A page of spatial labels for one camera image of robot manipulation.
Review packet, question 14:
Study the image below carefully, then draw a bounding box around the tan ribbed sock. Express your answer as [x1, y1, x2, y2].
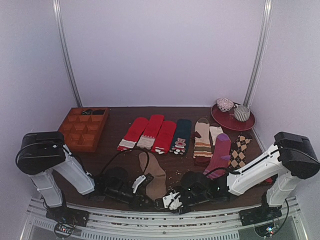
[145, 153, 167, 200]

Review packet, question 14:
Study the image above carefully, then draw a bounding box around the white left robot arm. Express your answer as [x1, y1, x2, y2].
[15, 131, 154, 222]

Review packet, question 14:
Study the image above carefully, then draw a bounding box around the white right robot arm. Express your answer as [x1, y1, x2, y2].
[154, 131, 320, 221]

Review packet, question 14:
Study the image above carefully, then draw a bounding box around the beige brown striped sock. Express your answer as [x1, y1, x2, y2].
[192, 117, 212, 167]

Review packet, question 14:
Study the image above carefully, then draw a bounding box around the red sock spotted cuff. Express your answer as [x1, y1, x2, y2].
[151, 120, 177, 155]

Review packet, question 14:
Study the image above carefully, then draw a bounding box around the magenta purple sock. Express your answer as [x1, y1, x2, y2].
[203, 133, 231, 180]

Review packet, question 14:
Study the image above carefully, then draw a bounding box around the dark green monkey sock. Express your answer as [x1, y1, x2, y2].
[169, 118, 192, 155]

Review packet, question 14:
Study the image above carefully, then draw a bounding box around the red sock white cuff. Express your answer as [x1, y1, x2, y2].
[117, 117, 149, 151]

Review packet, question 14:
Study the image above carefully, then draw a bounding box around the brown argyle sock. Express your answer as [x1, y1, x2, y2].
[229, 133, 253, 171]

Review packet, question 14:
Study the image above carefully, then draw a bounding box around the red sock beige cuff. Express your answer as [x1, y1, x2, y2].
[136, 114, 165, 150]

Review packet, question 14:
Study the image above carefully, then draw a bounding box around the cream short sock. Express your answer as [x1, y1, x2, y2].
[209, 125, 224, 146]

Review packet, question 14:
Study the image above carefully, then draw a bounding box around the wooden compartment tray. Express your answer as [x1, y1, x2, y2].
[58, 107, 109, 153]

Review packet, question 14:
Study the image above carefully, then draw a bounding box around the red orange argyle sock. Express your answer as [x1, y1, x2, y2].
[259, 175, 278, 186]

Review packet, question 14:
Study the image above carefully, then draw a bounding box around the red round plate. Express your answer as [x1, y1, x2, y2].
[210, 104, 256, 132]

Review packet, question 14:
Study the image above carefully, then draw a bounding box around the striped rolled sock in tray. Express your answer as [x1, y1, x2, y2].
[81, 108, 93, 116]

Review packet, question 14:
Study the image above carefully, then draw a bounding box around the grey striped mug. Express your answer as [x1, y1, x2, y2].
[234, 104, 251, 122]

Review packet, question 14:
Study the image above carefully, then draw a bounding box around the white patterned bowl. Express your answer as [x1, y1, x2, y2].
[216, 97, 234, 112]

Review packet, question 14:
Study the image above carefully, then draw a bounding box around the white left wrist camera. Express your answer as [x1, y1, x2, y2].
[131, 174, 147, 194]

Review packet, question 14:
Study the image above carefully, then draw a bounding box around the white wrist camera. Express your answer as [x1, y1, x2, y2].
[131, 174, 147, 194]
[162, 192, 183, 211]

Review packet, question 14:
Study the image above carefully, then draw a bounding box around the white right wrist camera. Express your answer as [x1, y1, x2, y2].
[162, 192, 183, 211]

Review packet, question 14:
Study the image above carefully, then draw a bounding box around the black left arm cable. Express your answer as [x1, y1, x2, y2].
[99, 149, 151, 178]

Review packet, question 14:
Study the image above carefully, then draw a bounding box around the right aluminium frame post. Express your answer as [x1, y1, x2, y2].
[243, 0, 274, 107]

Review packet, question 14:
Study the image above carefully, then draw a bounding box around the aluminium frame post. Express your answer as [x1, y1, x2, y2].
[52, 0, 83, 108]
[243, 0, 274, 107]

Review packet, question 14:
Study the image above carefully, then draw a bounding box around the left aluminium frame post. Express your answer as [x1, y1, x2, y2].
[52, 0, 83, 108]

